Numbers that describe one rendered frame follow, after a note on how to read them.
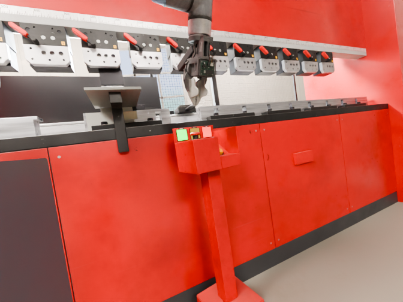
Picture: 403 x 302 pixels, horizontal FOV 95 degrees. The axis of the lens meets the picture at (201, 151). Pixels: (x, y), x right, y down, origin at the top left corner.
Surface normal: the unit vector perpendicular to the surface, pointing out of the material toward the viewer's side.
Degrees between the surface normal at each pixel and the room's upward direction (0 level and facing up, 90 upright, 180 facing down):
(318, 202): 90
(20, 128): 90
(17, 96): 90
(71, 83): 90
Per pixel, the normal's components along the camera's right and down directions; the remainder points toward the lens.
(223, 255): 0.51, -0.04
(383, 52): -0.91, 0.15
